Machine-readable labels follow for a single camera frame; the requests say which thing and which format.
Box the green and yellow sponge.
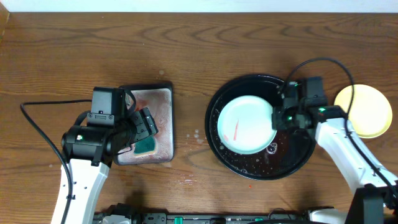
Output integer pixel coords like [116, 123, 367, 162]
[134, 137, 155, 156]

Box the mint green plate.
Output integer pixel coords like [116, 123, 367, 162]
[216, 95, 277, 155]

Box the yellow plate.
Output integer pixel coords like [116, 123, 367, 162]
[349, 84, 392, 139]

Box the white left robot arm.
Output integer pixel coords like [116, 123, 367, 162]
[51, 108, 158, 223]

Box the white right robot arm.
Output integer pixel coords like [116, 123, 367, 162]
[272, 106, 397, 223]

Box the round black serving tray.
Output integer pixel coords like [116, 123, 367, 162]
[205, 74, 315, 180]

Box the black rectangular soapy water tray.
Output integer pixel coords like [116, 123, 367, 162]
[114, 83, 174, 166]

